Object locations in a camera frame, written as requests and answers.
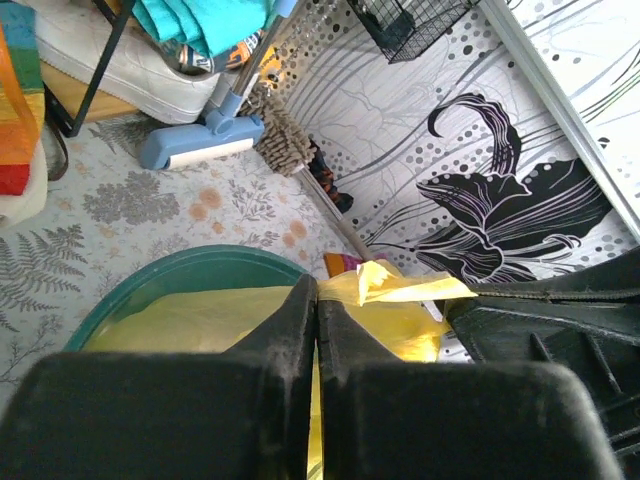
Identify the teal trash bin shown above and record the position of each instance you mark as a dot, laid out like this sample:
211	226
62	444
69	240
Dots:
211	267

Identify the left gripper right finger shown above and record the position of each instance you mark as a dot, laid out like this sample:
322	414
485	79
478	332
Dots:
386	418

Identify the teal folded cloth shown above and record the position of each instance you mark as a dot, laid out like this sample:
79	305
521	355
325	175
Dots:
207	26

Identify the yellow trash bag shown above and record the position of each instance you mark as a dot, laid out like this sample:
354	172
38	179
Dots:
390	306

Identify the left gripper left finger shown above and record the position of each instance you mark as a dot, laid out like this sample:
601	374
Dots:
240	414

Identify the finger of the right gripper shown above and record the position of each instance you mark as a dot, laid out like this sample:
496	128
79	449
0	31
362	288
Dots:
587	321

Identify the black wire basket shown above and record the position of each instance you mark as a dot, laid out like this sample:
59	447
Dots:
404	30

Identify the blue floor sweeper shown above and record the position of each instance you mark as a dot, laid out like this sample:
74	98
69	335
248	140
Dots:
223	131

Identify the grey chenille mop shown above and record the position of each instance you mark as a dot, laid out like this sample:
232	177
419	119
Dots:
287	150

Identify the rainbow striped cloth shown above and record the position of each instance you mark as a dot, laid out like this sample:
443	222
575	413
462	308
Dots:
22	97

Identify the purple orange sock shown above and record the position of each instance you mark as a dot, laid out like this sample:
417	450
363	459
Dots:
337	263

